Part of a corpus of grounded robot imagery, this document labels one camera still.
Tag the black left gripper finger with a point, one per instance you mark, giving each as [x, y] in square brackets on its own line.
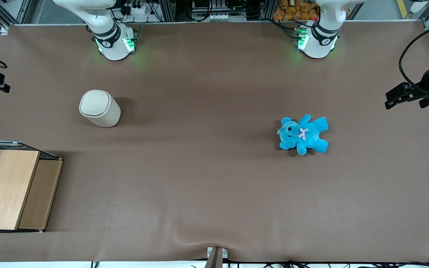
[427, 102]
[402, 93]

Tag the beige trash can lid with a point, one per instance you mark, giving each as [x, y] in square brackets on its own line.
[94, 102]

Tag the beige round trash can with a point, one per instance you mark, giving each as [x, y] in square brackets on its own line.
[106, 117]

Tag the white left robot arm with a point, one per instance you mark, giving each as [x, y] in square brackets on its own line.
[317, 44]

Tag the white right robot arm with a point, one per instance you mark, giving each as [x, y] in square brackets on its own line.
[112, 44]

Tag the blue teddy bear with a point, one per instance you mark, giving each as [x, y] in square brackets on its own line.
[305, 136]

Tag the light wooden board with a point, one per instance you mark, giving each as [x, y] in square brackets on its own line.
[8, 190]

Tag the darker wooden board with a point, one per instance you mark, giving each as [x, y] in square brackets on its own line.
[39, 197]

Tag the orange plush toy pile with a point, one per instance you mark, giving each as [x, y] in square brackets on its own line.
[292, 13]

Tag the white power strip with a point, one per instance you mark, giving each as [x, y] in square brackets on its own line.
[136, 10]

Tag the white terminal block row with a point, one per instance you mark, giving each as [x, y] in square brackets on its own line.
[218, 17]

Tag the brown table mat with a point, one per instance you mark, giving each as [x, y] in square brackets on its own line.
[214, 186]

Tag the grey metal camera bracket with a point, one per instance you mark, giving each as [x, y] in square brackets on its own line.
[225, 254]

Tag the brown camera pole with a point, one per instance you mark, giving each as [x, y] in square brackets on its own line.
[214, 260]

